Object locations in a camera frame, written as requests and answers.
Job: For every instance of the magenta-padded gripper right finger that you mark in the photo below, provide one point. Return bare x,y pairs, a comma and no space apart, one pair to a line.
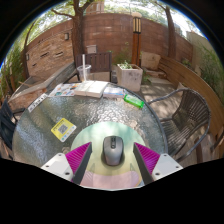
148,158

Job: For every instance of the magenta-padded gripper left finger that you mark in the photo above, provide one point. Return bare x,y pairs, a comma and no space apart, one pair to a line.
78,158

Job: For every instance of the grey computer mouse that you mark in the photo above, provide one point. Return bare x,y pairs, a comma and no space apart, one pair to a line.
113,151

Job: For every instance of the green and pink mouse pad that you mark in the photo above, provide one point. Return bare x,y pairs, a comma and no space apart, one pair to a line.
110,128

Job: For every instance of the yellow square card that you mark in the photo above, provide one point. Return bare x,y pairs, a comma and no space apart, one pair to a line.
63,129

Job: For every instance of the dark wicker chair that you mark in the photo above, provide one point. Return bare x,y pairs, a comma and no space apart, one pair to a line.
188,116

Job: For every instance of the green plastic packet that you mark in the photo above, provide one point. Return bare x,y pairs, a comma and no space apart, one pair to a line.
134,101

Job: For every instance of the white printed strip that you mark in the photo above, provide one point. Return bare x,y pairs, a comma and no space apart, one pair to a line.
37,102

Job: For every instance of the colourful open magazine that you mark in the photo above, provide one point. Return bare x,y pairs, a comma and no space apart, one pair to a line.
63,90

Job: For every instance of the thick white book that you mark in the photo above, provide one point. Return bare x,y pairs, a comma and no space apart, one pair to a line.
91,89

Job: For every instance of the thin pale book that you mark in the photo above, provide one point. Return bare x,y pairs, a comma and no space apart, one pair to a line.
114,92

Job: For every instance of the concrete planter with plants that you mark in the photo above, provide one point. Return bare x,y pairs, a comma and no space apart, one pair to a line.
130,78

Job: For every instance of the clear plastic cup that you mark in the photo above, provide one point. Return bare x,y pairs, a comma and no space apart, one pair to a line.
84,74

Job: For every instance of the curved wooden bench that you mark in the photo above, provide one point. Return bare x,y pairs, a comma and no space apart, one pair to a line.
186,78

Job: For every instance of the dark wooden slatted chair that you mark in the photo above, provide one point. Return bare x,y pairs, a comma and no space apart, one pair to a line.
98,63

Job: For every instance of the beige stone slab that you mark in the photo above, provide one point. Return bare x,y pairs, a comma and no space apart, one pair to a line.
151,60

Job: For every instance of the white drinking straw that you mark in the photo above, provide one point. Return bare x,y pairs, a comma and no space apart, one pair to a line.
83,60

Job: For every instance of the large forked tree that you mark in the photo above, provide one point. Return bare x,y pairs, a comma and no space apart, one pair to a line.
78,36

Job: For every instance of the slender tree trunk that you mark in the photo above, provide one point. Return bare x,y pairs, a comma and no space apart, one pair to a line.
171,36

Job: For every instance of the grey wall box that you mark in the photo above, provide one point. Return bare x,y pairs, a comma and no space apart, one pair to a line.
91,49

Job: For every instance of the dark wall lamp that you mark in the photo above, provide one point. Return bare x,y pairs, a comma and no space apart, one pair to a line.
27,56
66,36

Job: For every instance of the tall wooden post lamp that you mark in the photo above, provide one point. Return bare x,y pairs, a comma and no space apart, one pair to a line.
136,40

